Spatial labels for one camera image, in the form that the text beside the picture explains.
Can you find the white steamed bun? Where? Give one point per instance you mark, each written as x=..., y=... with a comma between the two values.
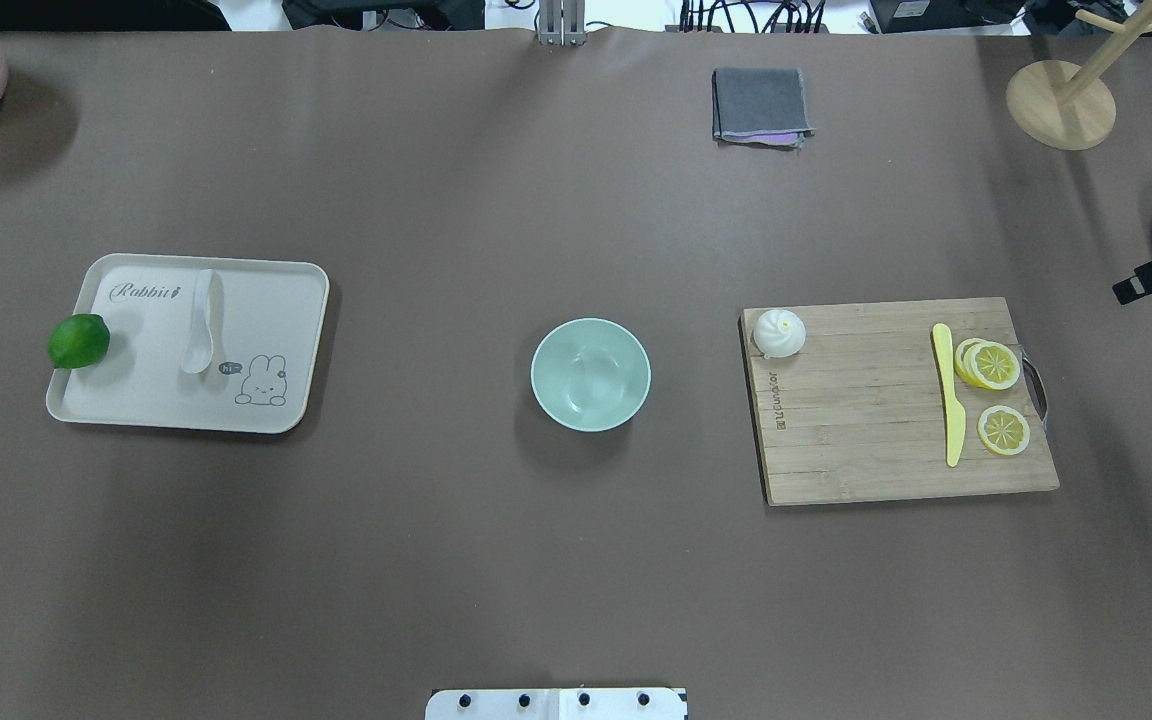
x=778, y=332

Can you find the mint green bowl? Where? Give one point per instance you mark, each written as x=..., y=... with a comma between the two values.
x=590, y=374

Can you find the bamboo cutting board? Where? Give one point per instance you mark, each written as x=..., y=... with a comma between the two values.
x=857, y=415

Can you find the cream rabbit tray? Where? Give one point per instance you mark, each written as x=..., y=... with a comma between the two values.
x=266, y=320

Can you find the grey folded cloth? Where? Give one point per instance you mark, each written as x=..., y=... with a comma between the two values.
x=760, y=106

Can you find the yellow plastic knife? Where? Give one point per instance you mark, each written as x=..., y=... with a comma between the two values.
x=954, y=411

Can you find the lower lemon slice stack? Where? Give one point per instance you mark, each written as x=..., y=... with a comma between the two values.
x=987, y=364

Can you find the green lime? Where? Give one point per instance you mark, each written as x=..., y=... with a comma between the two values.
x=80, y=340

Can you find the wooden mug tree stand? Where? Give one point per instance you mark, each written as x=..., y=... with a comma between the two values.
x=1065, y=105

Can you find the aluminium frame post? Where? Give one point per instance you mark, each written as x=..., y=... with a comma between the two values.
x=561, y=23

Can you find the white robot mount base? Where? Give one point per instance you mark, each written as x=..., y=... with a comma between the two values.
x=559, y=703

